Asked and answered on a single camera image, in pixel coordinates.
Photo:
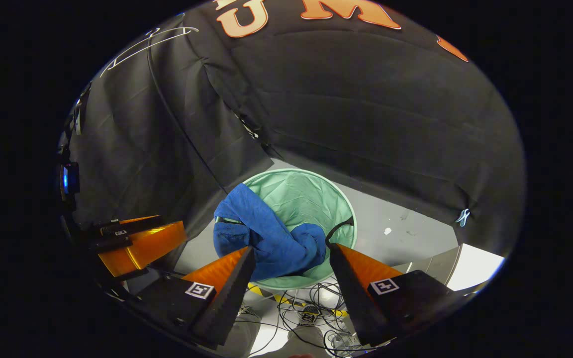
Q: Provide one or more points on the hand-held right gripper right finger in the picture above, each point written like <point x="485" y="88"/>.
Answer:
<point x="353" y="298"/>

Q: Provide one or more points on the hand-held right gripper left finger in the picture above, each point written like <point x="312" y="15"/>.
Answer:
<point x="227" y="298"/>

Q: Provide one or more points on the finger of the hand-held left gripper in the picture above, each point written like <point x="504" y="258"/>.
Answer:
<point x="142" y="246"/>
<point x="127" y="226"/>

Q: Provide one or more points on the green laundry hamper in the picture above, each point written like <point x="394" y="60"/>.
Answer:
<point x="306" y="199"/>

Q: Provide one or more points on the person's grey trousers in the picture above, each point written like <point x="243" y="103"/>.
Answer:
<point x="239" y="340"/>

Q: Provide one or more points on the person's sneaker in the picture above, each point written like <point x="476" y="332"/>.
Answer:
<point x="309" y="314"/>

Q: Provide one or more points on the pale blue clip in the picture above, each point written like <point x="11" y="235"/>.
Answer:
<point x="462" y="217"/>

